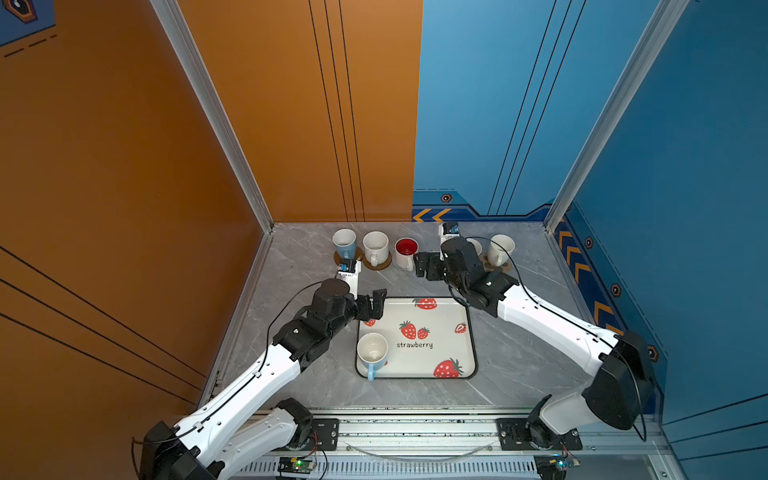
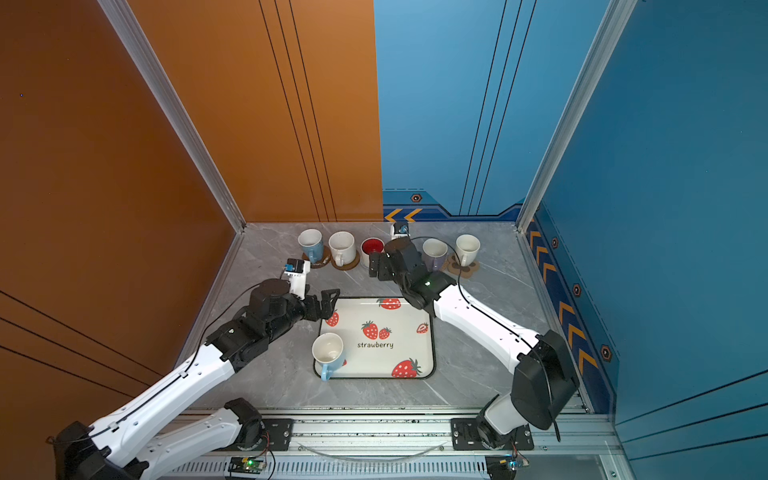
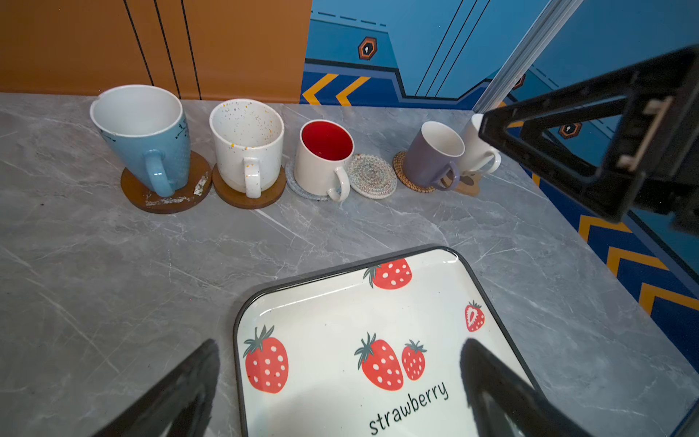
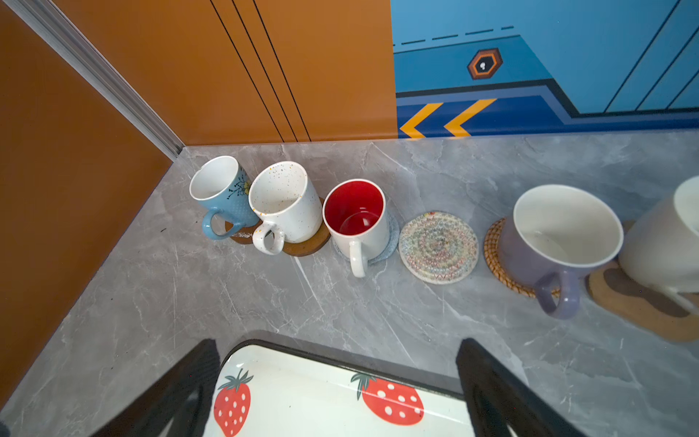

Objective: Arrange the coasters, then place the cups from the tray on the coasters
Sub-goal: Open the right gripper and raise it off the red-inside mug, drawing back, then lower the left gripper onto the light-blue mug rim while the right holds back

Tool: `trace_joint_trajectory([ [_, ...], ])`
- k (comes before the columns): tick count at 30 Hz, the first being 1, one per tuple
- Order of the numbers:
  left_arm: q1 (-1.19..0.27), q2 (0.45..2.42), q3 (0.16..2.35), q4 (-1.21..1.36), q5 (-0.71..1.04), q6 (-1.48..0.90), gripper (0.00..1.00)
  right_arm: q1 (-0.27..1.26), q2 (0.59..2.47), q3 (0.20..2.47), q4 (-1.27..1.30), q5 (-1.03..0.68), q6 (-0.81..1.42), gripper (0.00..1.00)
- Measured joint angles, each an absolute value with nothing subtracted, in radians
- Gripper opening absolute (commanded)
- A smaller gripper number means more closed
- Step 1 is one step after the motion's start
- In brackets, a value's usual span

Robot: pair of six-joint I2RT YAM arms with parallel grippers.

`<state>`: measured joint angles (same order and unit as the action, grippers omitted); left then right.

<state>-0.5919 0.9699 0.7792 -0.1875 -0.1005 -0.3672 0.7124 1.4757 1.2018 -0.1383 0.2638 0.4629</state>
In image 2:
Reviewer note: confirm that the right aluminium corner post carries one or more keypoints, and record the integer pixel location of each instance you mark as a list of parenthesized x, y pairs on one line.
[(610, 30)]

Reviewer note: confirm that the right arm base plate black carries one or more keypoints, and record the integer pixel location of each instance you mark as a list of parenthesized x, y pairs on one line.
[(466, 436)]

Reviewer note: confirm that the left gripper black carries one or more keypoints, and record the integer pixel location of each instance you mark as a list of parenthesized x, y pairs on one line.
[(316, 314)]

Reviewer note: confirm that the purple handled mug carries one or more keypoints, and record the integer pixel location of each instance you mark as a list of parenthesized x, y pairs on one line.
[(434, 254)]

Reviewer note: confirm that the aluminium corner post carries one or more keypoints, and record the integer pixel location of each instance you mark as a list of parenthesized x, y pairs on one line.
[(610, 30), (130, 33)]

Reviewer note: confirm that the light blue mug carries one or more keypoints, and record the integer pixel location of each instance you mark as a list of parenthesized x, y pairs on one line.
[(328, 351)]

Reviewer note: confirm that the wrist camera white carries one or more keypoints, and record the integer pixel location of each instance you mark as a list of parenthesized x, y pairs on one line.
[(400, 229), (296, 271)]

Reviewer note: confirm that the white strawberry tray black rim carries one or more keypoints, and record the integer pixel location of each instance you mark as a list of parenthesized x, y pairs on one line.
[(383, 338)]

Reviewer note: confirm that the paw shaped wooden coaster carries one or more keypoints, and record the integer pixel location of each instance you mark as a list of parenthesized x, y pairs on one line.
[(465, 271)]

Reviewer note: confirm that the left green circuit board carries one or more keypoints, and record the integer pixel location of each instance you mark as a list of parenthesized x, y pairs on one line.
[(246, 467)]

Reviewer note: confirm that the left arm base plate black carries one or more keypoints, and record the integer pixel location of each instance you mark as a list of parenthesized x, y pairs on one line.
[(275, 435)]

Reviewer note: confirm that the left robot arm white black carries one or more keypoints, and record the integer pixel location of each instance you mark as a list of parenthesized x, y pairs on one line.
[(129, 443)]

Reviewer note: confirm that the right green circuit board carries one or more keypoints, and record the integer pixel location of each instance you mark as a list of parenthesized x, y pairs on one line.
[(504, 467)]

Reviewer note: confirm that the red interior mug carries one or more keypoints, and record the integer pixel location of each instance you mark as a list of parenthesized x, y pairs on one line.
[(369, 246)]

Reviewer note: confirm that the white speckled mug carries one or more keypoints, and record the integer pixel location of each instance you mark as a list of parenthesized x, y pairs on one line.
[(342, 246)]

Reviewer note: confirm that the left aluminium corner post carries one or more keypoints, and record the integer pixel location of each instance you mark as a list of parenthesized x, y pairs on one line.
[(130, 33)]

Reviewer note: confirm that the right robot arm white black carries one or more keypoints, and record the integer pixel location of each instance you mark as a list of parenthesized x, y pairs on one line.
[(544, 376)]

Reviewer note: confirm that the light brown wooden round coaster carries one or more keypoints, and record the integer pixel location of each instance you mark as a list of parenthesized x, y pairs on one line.
[(348, 266)]

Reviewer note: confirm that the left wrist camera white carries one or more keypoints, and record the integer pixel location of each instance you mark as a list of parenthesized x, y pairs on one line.
[(296, 271)]

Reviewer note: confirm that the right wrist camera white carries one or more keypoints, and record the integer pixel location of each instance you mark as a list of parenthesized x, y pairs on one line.
[(400, 229)]

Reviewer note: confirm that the green circuit board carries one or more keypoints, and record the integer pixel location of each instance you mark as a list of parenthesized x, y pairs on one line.
[(504, 467), (246, 467)]

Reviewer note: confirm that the aluminium front rail frame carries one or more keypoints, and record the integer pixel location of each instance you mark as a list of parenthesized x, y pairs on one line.
[(346, 435)]

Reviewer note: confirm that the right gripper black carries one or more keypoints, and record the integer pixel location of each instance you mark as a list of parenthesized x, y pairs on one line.
[(384, 261)]

